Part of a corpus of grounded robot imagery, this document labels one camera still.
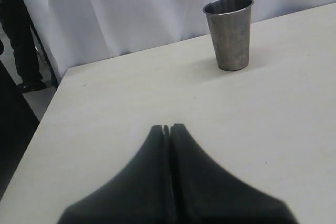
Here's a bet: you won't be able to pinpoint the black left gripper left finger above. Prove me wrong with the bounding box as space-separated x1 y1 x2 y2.
59 125 174 223

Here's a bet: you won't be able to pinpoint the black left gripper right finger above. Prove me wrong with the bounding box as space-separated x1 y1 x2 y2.
170 124 297 223

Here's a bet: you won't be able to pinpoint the stainless steel cup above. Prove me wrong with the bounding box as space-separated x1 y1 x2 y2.
203 0 254 71

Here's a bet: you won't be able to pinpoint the white backdrop curtain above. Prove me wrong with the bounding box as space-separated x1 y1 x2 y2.
12 0 336 82

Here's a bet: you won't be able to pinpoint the person's dark trouser legs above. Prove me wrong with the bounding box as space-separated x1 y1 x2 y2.
1 0 46 93

